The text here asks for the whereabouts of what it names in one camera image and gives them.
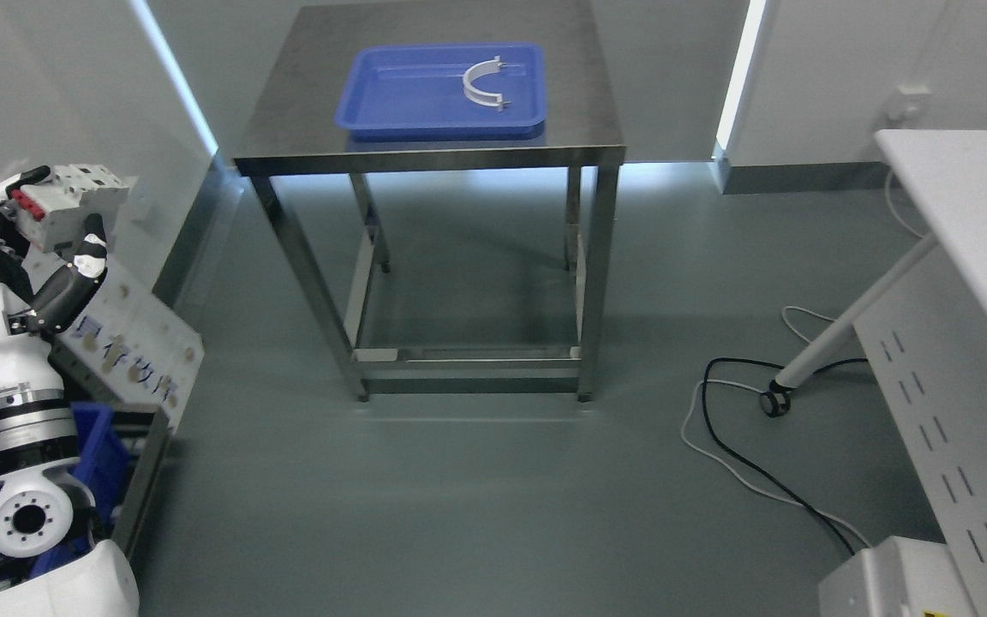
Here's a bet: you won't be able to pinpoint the white labelled shelf board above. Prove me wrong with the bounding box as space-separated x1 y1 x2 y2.
52 176 206 429

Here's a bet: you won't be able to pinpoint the white curved bracket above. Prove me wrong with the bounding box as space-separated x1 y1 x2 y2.
462 56 513 112

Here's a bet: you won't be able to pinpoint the white wall socket with plug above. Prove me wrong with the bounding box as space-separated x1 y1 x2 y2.
882 85 931 123

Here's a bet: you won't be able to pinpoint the stainless steel table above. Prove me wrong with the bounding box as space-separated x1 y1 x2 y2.
232 1 626 404

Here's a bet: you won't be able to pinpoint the white box on floor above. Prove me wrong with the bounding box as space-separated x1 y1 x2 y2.
817 536 978 616

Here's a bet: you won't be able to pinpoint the grey circuit breaker red switches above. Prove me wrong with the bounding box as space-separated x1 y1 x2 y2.
5 164 130 256

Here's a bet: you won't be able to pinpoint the blue plastic tray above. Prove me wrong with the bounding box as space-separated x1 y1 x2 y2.
334 40 547 143

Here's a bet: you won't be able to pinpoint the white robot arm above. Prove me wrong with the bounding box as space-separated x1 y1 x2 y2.
0 394 140 616

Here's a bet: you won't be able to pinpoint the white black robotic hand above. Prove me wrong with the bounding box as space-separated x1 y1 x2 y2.
0 171 109 407

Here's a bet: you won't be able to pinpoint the black floor cable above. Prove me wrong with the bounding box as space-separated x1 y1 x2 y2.
701 356 870 558

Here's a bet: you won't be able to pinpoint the white desk with caster leg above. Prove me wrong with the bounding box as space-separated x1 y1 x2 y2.
761 129 987 616

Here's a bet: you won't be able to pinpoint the white floor cable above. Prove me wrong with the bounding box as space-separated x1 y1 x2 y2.
680 306 873 549

